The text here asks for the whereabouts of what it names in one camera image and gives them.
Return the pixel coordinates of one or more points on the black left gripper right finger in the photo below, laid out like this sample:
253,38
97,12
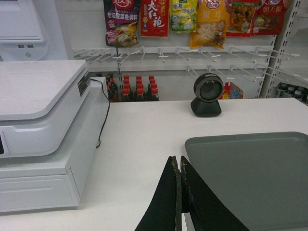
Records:
207,212

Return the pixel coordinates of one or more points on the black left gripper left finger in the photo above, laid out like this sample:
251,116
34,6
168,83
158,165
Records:
165,209

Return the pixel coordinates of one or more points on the grey silver serving tray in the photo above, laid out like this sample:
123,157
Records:
261,178

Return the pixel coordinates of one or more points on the white checkout counter table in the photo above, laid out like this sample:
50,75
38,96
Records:
136,141

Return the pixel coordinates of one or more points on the black round barcode scanner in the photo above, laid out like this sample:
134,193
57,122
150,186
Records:
208,88

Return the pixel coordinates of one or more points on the white cash register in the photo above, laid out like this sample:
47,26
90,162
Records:
51,118

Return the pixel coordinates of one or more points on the white peg hook rack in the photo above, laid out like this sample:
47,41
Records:
244,59

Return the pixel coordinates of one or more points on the yellow orange snack bag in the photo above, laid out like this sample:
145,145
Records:
213,17

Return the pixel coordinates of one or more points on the red seasoning packet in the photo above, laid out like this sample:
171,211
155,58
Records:
154,16

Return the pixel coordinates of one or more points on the purple snack bag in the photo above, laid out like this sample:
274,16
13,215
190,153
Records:
121,20

